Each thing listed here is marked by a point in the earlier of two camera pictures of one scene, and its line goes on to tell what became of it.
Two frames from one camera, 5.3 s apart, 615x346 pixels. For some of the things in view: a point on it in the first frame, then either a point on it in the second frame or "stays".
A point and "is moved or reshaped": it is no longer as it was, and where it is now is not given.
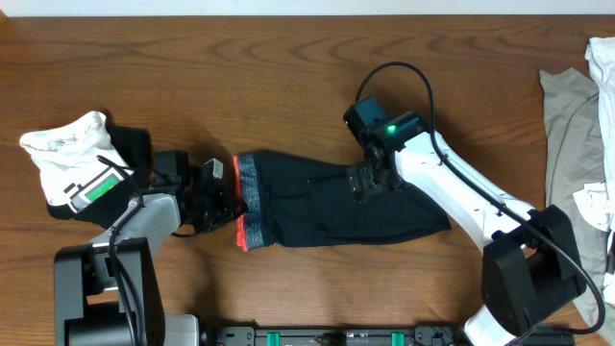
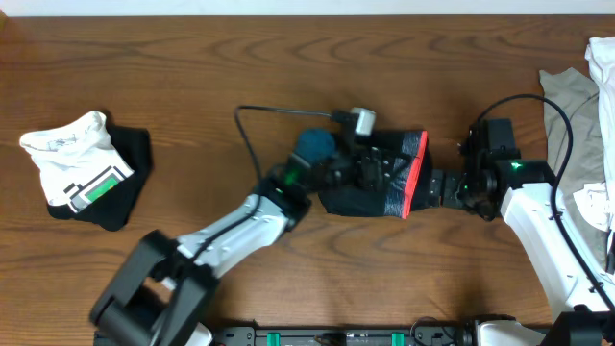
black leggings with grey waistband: (284, 200) is moved or reshaped
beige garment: (576, 158) stays
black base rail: (336, 335) stays
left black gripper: (219, 204) to (364, 166)
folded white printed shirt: (77, 160) stays
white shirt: (595, 204) stays
